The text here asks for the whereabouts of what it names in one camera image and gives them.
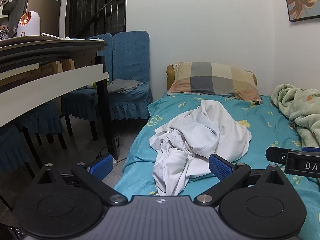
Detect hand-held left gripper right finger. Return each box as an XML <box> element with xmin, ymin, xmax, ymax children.
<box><xmin>194</xmin><ymin>154</ymin><xmax>294</xmax><ymax>207</ymax></box>

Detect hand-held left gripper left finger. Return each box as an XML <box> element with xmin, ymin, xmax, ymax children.
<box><xmin>31</xmin><ymin>153</ymin><xmax>128</xmax><ymax>207</ymax></box>

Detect white t-shirt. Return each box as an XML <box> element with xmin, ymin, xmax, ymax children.
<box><xmin>149</xmin><ymin>99</ymin><xmax>252</xmax><ymax>197</ymax></box>

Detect bed with teal sheet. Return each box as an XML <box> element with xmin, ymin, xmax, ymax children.
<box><xmin>114</xmin><ymin>91</ymin><xmax>320</xmax><ymax>240</ymax></box>

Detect green fleece blanket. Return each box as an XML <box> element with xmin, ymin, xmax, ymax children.
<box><xmin>271</xmin><ymin>83</ymin><xmax>320</xmax><ymax>148</ymax></box>

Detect blue covered chair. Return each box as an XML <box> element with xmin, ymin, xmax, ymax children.
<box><xmin>0</xmin><ymin>124</ymin><xmax>37</xmax><ymax>174</ymax></box>
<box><xmin>15</xmin><ymin>99</ymin><xmax>68</xmax><ymax>151</ymax></box>
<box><xmin>110</xmin><ymin>31</ymin><xmax>153</xmax><ymax>120</ymax></box>
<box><xmin>61</xmin><ymin>33</ymin><xmax>114</xmax><ymax>142</ymax></box>

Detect yellow-green plush toy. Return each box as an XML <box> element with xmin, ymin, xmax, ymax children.
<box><xmin>92</xmin><ymin>79</ymin><xmax>110</xmax><ymax>88</ymax></box>

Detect grey cloth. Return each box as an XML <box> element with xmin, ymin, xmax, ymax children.
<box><xmin>107</xmin><ymin>78</ymin><xmax>140</xmax><ymax>93</ymax></box>

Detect plaid pillow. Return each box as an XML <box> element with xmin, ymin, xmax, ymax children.
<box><xmin>167</xmin><ymin>62</ymin><xmax>262</xmax><ymax>105</ymax></box>

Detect wooden table with black legs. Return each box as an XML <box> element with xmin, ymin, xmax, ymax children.
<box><xmin>0</xmin><ymin>35</ymin><xmax>118</xmax><ymax>160</ymax></box>

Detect white papers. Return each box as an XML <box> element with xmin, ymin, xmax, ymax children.
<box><xmin>41</xmin><ymin>32</ymin><xmax>87</xmax><ymax>41</ymax></box>

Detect white humidifier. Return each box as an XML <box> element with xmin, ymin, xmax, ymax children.
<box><xmin>16</xmin><ymin>11</ymin><xmax>41</xmax><ymax>37</ymax></box>

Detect dark window grille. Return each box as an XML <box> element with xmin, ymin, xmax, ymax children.
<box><xmin>66</xmin><ymin>0</ymin><xmax>127</xmax><ymax>40</ymax></box>

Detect gold refrigerator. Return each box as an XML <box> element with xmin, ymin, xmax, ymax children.
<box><xmin>24</xmin><ymin>0</ymin><xmax>63</xmax><ymax>37</ymax></box>

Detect black power cable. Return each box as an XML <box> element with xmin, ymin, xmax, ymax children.
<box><xmin>96</xmin><ymin>147</ymin><xmax>110</xmax><ymax>158</ymax></box>

